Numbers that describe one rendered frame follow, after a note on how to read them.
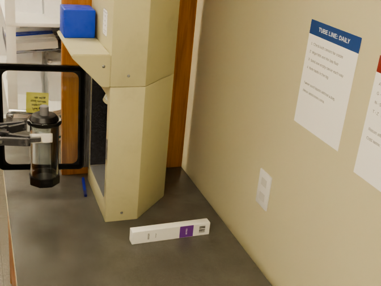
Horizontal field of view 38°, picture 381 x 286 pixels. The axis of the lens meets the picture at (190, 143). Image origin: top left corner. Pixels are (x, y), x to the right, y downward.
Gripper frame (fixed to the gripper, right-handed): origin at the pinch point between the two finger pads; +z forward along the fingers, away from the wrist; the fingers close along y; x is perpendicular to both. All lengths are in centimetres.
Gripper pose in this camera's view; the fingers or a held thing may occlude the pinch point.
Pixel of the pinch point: (42, 132)
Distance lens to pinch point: 185.8
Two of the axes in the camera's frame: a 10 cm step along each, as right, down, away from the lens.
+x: -1.0, 9.2, 3.8
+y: -3.4, -3.9, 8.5
